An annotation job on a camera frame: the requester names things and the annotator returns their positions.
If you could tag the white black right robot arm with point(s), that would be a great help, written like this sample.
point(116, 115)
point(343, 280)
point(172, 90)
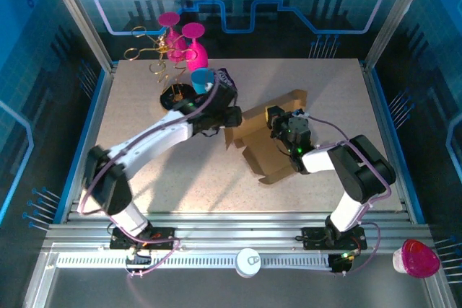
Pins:
point(364, 171)

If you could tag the white round cap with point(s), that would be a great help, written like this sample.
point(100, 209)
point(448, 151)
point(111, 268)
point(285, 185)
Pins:
point(248, 263)

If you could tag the blue table edge strip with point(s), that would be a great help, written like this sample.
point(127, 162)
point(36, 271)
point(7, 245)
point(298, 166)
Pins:
point(92, 113)

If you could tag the pink and white cup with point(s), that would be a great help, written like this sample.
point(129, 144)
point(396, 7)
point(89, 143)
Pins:
point(418, 257)

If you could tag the aluminium frame post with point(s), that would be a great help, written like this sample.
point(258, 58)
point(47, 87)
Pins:
point(81, 16)
point(397, 16)

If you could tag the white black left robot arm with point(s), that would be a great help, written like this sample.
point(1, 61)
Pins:
point(151, 138)

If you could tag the pink plastic goblet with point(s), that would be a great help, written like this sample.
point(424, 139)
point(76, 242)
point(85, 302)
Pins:
point(175, 50)
point(196, 57)

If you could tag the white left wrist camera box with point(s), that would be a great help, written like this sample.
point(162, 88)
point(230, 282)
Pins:
point(208, 86)

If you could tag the steel front panel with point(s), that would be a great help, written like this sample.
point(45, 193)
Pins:
point(231, 290)

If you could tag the aluminium front rail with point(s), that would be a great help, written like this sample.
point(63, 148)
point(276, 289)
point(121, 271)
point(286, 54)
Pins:
point(234, 228)

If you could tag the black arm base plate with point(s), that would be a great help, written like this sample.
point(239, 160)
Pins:
point(314, 239)
point(166, 239)

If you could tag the aluminium side rail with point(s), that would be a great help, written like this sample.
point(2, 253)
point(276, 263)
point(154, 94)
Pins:
point(384, 124)
point(98, 113)

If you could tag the blue plastic goblet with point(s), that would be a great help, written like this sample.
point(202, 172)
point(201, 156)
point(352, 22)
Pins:
point(200, 79)

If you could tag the purple snack packet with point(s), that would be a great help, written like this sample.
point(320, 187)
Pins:
point(225, 75)

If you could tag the brown cardboard box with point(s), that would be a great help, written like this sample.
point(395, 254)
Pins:
point(260, 149)

